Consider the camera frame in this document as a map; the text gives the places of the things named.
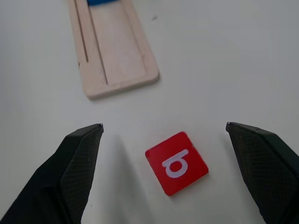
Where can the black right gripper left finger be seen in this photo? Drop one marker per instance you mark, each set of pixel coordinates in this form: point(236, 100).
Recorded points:
point(58, 177)

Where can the wooden tray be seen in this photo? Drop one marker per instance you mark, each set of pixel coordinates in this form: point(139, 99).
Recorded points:
point(112, 46)

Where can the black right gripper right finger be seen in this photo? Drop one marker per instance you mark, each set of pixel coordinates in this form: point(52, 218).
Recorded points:
point(268, 172)

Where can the blue letter block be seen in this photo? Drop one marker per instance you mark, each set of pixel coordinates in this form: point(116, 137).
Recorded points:
point(102, 2)

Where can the red letter b block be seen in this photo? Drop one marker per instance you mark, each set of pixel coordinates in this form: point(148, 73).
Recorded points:
point(176, 163)

